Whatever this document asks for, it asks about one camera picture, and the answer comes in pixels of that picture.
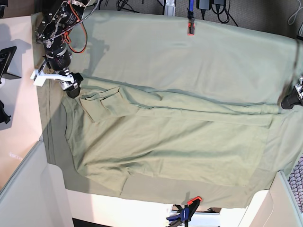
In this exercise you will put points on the light green T-shirt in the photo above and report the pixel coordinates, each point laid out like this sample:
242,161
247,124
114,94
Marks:
114,131

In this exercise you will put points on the purple patterned fabric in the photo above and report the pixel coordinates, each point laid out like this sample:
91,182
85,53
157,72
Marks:
296,183

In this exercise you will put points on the blue orange clamp at bottom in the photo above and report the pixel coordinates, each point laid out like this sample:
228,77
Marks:
185,214

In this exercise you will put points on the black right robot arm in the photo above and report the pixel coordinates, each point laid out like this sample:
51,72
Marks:
59,18

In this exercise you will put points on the black object at left edge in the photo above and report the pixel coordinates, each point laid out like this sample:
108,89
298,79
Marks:
5,119

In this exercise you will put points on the blue orange clamp top middle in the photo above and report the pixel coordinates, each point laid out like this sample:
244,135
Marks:
191,18

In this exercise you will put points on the black power adapter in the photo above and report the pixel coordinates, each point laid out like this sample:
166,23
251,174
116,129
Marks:
203,4

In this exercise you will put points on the black tablet stand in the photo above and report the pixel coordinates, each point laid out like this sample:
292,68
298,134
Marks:
6,56

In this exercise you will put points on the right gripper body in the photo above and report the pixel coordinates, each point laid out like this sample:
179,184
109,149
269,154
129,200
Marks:
68,81

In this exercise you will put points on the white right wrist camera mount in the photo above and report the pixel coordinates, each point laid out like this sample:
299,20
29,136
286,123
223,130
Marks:
39,78

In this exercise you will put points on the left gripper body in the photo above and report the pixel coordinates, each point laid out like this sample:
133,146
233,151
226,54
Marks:
299,88

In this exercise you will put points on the blue orange clamp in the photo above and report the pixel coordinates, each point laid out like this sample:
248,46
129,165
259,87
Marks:
191,18
185,214

